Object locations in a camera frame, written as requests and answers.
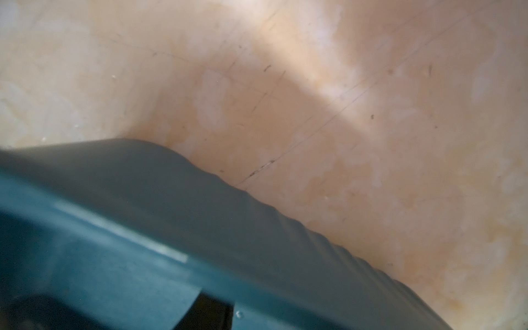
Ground teal plastic storage tray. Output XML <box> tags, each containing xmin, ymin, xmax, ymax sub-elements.
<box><xmin>1</xmin><ymin>139</ymin><xmax>448</xmax><ymax>329</ymax></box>

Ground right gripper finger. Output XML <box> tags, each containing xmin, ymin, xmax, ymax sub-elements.
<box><xmin>173</xmin><ymin>292</ymin><xmax>234</xmax><ymax>330</ymax></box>

